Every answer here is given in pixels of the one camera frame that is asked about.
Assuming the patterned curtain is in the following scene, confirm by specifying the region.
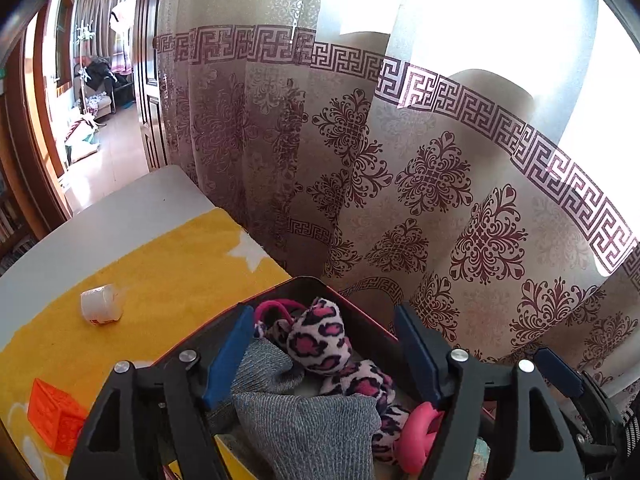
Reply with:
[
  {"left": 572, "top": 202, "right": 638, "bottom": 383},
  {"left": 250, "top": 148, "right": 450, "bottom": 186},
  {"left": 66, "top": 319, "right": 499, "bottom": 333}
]
[{"left": 155, "top": 0, "right": 639, "bottom": 408}]

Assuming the large pink foam knot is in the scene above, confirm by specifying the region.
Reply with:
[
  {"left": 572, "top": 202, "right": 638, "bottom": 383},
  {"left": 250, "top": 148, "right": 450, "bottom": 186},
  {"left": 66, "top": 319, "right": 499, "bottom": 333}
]
[{"left": 394, "top": 402, "right": 442, "bottom": 474}]

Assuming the large grey knit cloth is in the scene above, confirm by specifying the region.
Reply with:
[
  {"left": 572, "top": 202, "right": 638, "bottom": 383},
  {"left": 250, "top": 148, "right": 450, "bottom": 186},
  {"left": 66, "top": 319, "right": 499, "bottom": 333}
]
[{"left": 206, "top": 339, "right": 381, "bottom": 479}]

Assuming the yellow small box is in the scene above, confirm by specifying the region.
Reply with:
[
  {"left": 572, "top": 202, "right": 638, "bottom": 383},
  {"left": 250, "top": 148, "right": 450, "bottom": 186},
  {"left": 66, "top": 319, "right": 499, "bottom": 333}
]
[{"left": 163, "top": 434, "right": 260, "bottom": 480}]

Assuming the red metal tin box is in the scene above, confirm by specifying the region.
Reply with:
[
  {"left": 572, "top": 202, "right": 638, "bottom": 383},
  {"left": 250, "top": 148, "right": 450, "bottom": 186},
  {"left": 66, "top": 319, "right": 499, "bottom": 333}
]
[{"left": 152, "top": 275, "right": 497, "bottom": 480}]

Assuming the red orange toy cube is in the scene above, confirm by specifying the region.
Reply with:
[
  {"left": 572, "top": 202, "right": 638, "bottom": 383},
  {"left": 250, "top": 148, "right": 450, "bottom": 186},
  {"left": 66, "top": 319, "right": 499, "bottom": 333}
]
[{"left": 27, "top": 378, "right": 88, "bottom": 457}]

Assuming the cream pink knit hat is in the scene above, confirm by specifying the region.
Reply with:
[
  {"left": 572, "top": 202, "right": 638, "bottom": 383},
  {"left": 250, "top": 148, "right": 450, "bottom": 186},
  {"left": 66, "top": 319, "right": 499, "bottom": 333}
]
[{"left": 471, "top": 438, "right": 490, "bottom": 474}]

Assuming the wooden bookshelf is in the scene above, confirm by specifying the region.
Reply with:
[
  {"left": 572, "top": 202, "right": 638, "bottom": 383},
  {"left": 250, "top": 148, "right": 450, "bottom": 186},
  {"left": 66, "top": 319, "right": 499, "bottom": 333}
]
[{"left": 0, "top": 170, "right": 37, "bottom": 275}]

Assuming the leopard print plush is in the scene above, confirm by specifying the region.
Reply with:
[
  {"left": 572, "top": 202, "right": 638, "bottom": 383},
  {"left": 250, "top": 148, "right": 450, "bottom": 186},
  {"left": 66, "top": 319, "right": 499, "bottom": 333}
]
[
  {"left": 319, "top": 358, "right": 411, "bottom": 463},
  {"left": 254, "top": 298, "right": 352, "bottom": 376}
]

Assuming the brown wooden door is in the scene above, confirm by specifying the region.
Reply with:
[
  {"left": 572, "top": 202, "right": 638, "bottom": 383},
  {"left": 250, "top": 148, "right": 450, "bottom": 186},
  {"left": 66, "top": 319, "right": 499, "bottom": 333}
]
[{"left": 132, "top": 0, "right": 168, "bottom": 171}]

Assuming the yellow white blanket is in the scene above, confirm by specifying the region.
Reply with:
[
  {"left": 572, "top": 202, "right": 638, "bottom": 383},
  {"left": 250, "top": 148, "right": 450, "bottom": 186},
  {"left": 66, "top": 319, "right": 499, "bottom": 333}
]
[{"left": 1, "top": 208, "right": 289, "bottom": 479}]

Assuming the white tape roll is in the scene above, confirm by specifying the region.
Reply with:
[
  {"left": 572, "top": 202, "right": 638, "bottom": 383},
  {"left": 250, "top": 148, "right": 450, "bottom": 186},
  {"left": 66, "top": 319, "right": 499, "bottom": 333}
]
[{"left": 80, "top": 284, "right": 122, "bottom": 326}]

